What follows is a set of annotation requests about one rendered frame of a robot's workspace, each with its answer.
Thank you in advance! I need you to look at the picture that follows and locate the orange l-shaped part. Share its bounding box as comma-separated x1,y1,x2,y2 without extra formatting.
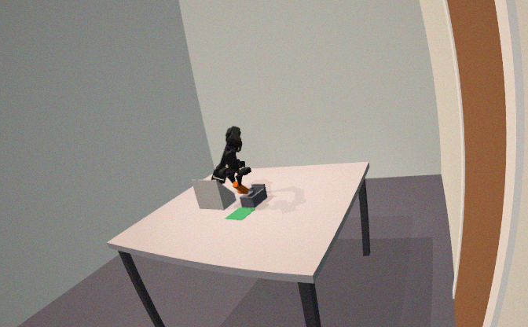
233,182,249,194

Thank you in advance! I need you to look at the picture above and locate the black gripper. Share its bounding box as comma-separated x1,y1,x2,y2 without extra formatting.
219,159,251,186

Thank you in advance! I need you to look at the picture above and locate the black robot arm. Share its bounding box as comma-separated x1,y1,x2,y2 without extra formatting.
211,127,245,184

